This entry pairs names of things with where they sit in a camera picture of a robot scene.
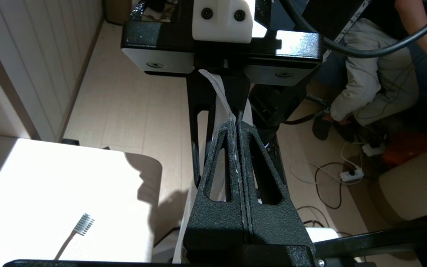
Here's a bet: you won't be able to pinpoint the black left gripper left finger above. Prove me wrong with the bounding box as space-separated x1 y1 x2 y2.
181 119 245 261

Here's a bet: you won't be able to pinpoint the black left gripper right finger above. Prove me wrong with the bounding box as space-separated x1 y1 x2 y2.
237 121 316 261

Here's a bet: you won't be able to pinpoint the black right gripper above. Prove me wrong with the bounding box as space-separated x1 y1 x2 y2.
121 20 324 188

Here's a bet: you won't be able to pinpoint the white blue patterned pouch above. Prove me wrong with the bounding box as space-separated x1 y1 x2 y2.
172 69 253 264

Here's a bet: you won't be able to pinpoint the pale toothbrush grey bristles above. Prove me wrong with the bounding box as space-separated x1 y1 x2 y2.
53 213 95 261

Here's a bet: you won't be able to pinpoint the seated person bare forearm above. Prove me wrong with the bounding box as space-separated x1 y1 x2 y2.
395 0 427 60

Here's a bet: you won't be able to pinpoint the white power strip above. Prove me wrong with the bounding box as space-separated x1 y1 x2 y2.
339 168 365 183

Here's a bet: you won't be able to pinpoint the white plug adapter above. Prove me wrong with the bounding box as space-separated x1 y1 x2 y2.
362 143 386 157

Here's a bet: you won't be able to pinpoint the brown container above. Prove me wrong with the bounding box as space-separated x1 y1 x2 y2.
104 0 132 26

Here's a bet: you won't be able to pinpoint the beige sofa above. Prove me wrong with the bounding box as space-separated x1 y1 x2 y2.
369 152 427 225

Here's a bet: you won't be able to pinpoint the seated person beige trousers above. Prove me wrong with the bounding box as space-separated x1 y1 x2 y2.
302 0 427 141

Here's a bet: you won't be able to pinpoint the orange floor object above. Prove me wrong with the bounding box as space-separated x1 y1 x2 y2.
382 132 427 168

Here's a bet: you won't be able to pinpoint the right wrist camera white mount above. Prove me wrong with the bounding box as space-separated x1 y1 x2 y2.
192 0 254 43

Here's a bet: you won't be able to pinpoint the right camera black cable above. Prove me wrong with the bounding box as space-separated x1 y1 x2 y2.
280 0 427 59

